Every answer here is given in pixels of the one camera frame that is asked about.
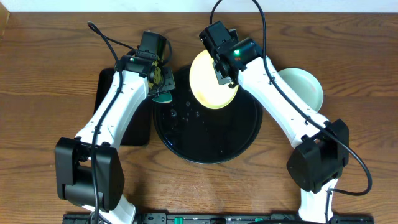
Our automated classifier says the green yellow sponge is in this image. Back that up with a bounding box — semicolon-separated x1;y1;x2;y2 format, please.
152;92;172;103

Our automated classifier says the yellow plate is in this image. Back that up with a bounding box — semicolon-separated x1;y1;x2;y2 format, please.
189;50;238;110

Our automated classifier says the light blue plate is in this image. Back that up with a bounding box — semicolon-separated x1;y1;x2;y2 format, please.
278;68;324;111

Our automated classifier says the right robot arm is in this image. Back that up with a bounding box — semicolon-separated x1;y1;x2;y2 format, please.
199;21;349;223

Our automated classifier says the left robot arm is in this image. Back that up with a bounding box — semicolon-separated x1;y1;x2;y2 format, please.
55;31;175;223

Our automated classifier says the black rectangular tray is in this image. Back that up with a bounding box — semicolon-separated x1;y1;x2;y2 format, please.
94;68;153;146

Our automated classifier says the black round tray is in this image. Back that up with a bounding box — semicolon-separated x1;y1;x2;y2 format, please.
153;66;263;164

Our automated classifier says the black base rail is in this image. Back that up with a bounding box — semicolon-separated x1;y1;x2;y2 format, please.
62;212;375;224

